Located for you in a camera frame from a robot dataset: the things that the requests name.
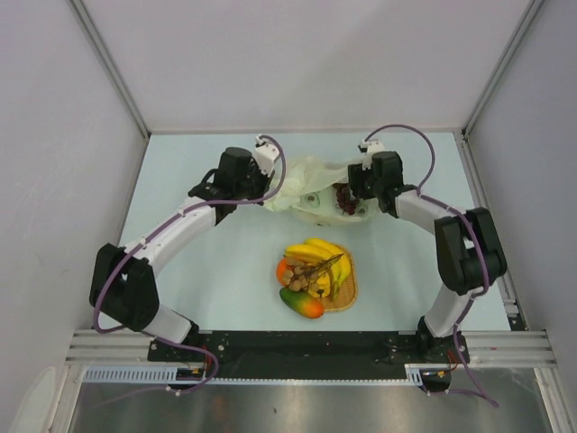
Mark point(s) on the orange woven wicker tray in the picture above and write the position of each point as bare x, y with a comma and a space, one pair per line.
345, 301

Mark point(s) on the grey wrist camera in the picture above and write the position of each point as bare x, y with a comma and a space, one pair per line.
266, 154
368, 149

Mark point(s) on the green orange fake mango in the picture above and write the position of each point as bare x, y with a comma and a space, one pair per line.
302, 303

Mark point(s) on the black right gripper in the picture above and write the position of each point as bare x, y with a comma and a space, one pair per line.
356, 174

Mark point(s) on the dark red fake grapes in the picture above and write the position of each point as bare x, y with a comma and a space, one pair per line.
345, 200

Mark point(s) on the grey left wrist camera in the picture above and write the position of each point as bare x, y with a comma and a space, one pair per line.
266, 154

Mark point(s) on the orange fake persimmon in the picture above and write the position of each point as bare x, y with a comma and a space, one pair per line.
284, 272

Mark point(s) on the yellow fake banana bunch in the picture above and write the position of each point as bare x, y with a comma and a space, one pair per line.
316, 249

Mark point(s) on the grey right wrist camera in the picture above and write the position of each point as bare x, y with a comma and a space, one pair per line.
368, 149

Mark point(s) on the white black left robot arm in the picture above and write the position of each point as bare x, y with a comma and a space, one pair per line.
124, 282

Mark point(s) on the brown fake longan branch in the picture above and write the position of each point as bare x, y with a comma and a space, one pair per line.
317, 278

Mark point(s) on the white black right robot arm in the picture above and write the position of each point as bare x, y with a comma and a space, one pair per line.
469, 254

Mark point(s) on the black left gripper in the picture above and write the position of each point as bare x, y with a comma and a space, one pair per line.
263, 179

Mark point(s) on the pale green plastic bag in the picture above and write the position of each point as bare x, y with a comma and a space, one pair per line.
308, 193

